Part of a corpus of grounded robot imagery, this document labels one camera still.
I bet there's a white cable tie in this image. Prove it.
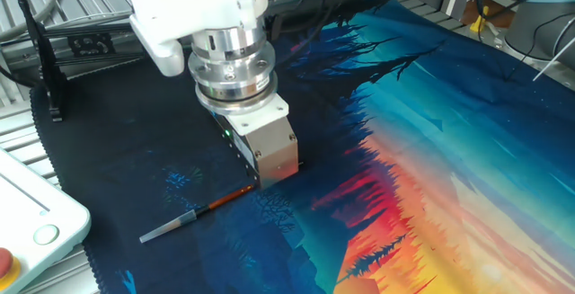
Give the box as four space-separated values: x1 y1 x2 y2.
532 36 575 83

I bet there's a brown calligraphy brush clear cap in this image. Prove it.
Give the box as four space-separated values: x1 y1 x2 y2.
138 161 305 245

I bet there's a white plastic wrist bracket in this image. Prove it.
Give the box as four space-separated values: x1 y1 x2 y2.
128 0 270 78

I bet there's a thick grey cable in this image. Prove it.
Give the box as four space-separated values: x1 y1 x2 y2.
0 0 74 44

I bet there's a white teach pendant red button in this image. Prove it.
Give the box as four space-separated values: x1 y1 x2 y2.
0 147 93 294

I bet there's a colourful sunset landscape mat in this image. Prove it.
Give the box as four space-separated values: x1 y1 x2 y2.
29 0 575 294

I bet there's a yellow plastic clip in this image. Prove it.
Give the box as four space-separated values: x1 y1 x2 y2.
468 4 491 34

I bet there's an aluminium frame post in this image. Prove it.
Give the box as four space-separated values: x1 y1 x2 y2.
441 0 469 22

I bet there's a silver block gripper body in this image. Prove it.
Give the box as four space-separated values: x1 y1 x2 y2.
209 94 301 192

